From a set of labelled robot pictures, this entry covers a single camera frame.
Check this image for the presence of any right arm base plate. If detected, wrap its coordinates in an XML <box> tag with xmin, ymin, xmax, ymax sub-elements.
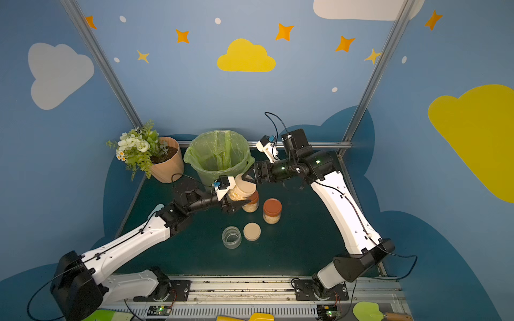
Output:
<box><xmin>290</xmin><ymin>278</ymin><xmax>349</xmax><ymax>301</ymax></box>

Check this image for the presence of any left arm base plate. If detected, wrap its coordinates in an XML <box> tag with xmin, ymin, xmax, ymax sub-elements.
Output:
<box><xmin>149</xmin><ymin>280</ymin><xmax>191</xmax><ymax>302</ymax></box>

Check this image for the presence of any rear brown-lid oatmeal jar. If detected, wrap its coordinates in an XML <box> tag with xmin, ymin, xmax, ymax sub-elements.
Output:
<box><xmin>242</xmin><ymin>191</ymin><xmax>259</xmax><ymax>213</ymax></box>

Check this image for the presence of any brown-lid oatmeal jar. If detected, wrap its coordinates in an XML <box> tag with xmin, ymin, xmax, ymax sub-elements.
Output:
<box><xmin>242</xmin><ymin>191</ymin><xmax>259</xmax><ymax>213</ymax></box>
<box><xmin>263</xmin><ymin>198</ymin><xmax>282</xmax><ymax>224</ymax></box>

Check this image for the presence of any green tool front left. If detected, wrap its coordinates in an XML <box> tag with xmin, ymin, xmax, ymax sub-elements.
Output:
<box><xmin>83</xmin><ymin>310</ymin><xmax>134</xmax><ymax>321</ymax></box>

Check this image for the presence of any beige jar lid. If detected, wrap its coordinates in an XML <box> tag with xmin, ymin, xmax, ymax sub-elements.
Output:
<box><xmin>243</xmin><ymin>223</ymin><xmax>262</xmax><ymax>242</ymax></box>

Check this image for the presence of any green plastic bin liner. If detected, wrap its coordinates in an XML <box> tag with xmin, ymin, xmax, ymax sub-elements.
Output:
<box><xmin>183</xmin><ymin>128</ymin><xmax>256</xmax><ymax>185</ymax></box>

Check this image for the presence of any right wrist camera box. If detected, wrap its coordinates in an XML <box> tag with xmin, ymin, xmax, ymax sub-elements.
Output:
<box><xmin>256</xmin><ymin>135</ymin><xmax>279</xmax><ymax>163</ymax></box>

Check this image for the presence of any artificial white flower plant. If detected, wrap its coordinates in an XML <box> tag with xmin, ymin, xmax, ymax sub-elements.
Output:
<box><xmin>106</xmin><ymin>120</ymin><xmax>169</xmax><ymax>179</ymax></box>

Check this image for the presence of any right controller board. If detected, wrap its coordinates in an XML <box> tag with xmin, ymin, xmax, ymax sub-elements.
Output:
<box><xmin>316</xmin><ymin>305</ymin><xmax>341</xmax><ymax>321</ymax></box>

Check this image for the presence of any yellow scoop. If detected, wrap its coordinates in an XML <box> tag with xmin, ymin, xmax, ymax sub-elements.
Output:
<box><xmin>216</xmin><ymin>312</ymin><xmax>275</xmax><ymax>321</ymax></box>

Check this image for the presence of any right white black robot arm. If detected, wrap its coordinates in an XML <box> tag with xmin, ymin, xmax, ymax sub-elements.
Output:
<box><xmin>244</xmin><ymin>129</ymin><xmax>395</xmax><ymax>296</ymax></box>

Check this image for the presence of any light blue spatula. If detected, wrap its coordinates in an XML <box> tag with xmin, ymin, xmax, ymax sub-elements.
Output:
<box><xmin>147</xmin><ymin>204</ymin><xmax>165</xmax><ymax>219</ymax></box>

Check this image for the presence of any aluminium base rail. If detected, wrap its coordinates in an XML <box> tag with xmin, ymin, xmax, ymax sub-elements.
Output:
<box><xmin>97</xmin><ymin>272</ymin><xmax>412</xmax><ymax>320</ymax></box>

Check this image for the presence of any controller board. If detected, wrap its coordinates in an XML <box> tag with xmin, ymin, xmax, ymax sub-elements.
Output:
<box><xmin>147</xmin><ymin>306</ymin><xmax>172</xmax><ymax>316</ymax></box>
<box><xmin>316</xmin><ymin>305</ymin><xmax>341</xmax><ymax>321</ymax></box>

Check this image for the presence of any beige-lid oatmeal jar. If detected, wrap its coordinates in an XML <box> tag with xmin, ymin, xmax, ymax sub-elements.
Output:
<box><xmin>222</xmin><ymin>226</ymin><xmax>242</xmax><ymax>250</ymax></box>
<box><xmin>228</xmin><ymin>174</ymin><xmax>256</xmax><ymax>201</ymax></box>

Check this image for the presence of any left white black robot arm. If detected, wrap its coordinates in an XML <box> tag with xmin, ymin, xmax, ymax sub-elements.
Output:
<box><xmin>50</xmin><ymin>175</ymin><xmax>249</xmax><ymax>320</ymax></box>

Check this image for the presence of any left controller board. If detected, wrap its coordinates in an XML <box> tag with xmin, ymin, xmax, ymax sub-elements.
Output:
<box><xmin>147</xmin><ymin>306</ymin><xmax>172</xmax><ymax>316</ymax></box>

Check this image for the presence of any right brown-lid oatmeal jar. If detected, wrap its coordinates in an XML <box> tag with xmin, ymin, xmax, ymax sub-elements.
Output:
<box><xmin>263</xmin><ymin>198</ymin><xmax>282</xmax><ymax>224</ymax></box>

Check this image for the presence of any green spatula wooden handle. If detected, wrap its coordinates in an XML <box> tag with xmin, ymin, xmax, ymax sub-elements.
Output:
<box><xmin>352</xmin><ymin>302</ymin><xmax>413</xmax><ymax>321</ymax></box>

